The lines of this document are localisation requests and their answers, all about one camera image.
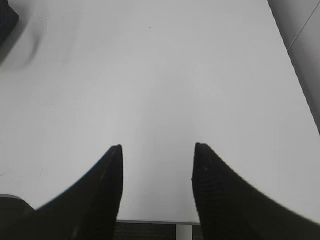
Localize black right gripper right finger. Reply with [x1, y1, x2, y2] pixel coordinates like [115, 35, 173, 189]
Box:
[192, 143, 320, 240]

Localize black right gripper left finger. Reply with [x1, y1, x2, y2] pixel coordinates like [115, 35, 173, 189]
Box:
[0, 145, 124, 240]

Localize dark blue zippered lunch bag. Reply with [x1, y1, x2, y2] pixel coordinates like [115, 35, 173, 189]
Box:
[0, 0, 19, 45]

